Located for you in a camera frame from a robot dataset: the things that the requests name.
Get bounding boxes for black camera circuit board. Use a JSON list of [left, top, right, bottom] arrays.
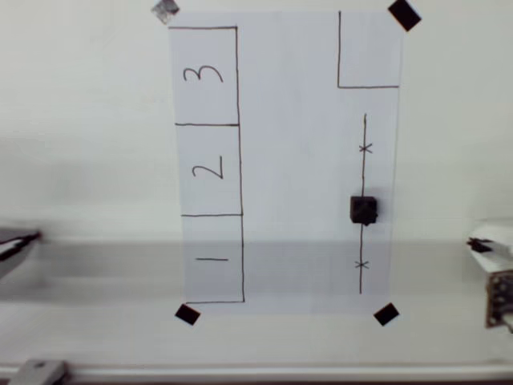
[[486, 270, 513, 329]]

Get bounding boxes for black cube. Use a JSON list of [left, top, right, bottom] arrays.
[[349, 195, 380, 226]]

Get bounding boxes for grey table clamp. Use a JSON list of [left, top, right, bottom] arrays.
[[10, 359, 74, 385]]

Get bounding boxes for silver grey tape piece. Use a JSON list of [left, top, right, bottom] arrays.
[[151, 0, 180, 26]]

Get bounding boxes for black tape piece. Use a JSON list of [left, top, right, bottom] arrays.
[[373, 302, 401, 327], [387, 0, 422, 32], [174, 303, 201, 326]]

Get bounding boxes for white paper sheet drawn boxes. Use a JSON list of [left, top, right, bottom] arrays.
[[167, 10, 403, 318]]

